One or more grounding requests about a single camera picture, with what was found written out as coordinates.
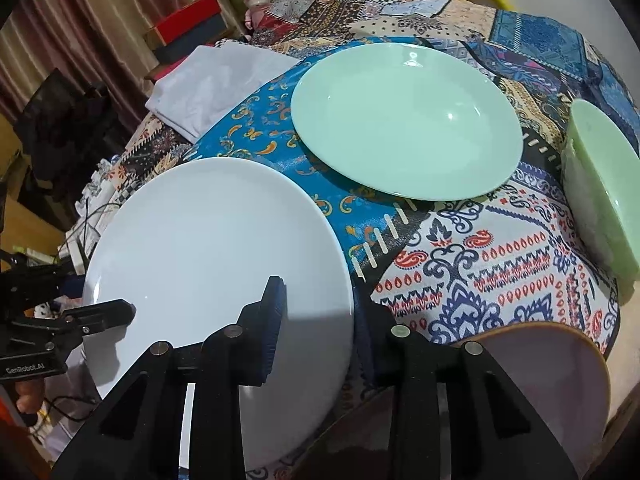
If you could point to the wooden cabinet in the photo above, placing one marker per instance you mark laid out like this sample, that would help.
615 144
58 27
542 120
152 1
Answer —
25 225

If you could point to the green plate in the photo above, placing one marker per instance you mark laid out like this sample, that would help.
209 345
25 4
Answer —
400 120

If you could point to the red box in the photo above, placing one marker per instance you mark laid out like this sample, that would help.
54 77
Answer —
185 19

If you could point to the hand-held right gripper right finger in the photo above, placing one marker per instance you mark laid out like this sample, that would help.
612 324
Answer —
367 350

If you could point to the white folded cloth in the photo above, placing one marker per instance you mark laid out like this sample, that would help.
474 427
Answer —
210 85

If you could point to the person's left hand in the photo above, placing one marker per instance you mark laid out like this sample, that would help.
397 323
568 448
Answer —
30 396

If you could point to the patchwork tablecloth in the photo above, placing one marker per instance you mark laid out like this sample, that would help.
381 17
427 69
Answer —
500 270

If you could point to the green bowl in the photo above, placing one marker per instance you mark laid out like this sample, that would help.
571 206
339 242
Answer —
600 185

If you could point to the white plate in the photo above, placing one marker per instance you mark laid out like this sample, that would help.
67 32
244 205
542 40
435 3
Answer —
200 240

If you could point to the white power strip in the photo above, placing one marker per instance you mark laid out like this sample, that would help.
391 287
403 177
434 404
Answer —
77 257

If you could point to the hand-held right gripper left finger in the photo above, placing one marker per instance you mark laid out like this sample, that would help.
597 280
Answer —
271 340

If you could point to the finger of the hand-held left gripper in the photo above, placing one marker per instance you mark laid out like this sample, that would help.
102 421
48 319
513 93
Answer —
30 270
100 315

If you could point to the pink rabbit toy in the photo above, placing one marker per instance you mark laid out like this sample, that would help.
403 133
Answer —
257 2

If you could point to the black bag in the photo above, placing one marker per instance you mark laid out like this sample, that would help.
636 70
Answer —
65 125

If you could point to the striped curtain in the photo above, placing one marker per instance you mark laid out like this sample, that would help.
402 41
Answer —
75 35

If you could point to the white bowl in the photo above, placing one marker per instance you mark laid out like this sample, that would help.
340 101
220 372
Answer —
540 390

